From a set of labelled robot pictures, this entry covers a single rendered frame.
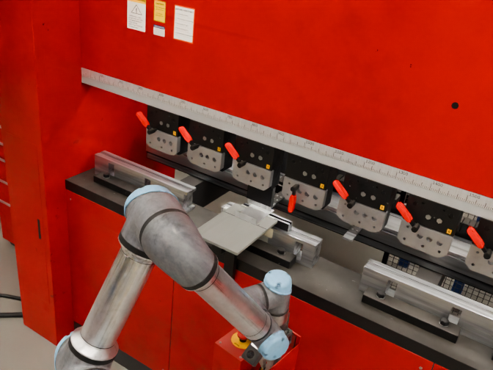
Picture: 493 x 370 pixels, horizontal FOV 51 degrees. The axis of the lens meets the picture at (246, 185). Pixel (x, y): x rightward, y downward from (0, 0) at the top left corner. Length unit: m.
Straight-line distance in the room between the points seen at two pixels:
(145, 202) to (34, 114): 1.11
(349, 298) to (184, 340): 0.78
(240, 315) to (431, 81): 0.78
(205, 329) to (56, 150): 0.93
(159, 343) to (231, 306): 1.22
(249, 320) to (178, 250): 0.28
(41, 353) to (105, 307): 1.55
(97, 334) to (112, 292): 0.11
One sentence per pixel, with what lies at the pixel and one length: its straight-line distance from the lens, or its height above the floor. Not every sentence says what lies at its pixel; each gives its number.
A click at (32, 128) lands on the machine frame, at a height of 1.12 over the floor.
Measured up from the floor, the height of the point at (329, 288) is 0.88.
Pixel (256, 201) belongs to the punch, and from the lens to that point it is 1.85.
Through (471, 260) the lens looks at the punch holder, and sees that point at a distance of 1.61.
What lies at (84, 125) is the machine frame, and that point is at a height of 1.08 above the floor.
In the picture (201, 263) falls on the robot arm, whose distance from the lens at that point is 1.03.
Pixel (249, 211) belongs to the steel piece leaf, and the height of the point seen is 1.00.
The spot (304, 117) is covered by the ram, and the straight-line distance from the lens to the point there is 1.62.
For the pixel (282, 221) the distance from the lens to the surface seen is 1.82.
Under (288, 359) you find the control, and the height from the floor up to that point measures 0.78.
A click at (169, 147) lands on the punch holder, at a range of 1.96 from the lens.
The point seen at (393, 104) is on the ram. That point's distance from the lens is 1.51.
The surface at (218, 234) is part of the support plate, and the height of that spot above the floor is 1.00.
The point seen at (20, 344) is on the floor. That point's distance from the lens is 2.81.
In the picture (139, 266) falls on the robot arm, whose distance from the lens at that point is 1.15.
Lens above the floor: 1.92
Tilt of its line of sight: 27 degrees down
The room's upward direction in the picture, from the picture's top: 7 degrees clockwise
